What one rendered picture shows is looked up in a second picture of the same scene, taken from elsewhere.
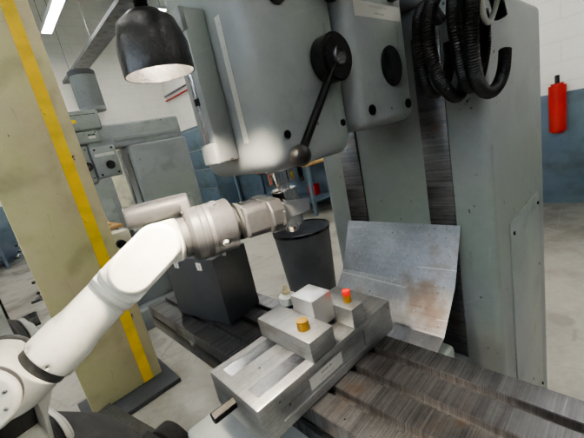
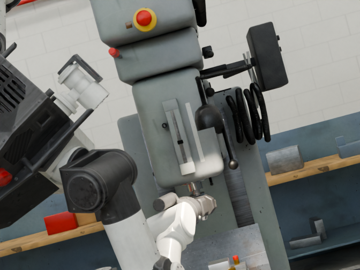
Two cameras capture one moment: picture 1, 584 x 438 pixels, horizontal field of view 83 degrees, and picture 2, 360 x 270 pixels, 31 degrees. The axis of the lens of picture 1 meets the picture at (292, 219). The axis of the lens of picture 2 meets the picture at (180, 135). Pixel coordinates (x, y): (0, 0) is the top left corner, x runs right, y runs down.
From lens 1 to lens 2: 1.56 m
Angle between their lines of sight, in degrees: 47
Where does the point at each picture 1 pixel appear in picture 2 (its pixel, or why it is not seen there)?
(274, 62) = not seen: hidden behind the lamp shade
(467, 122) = (249, 157)
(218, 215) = (193, 201)
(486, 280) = (279, 256)
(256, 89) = (211, 135)
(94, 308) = (178, 246)
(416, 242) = (233, 243)
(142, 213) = (167, 200)
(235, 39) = not seen: hidden behind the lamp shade
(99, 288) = (177, 235)
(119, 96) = not seen: outside the picture
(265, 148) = (216, 162)
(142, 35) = (218, 114)
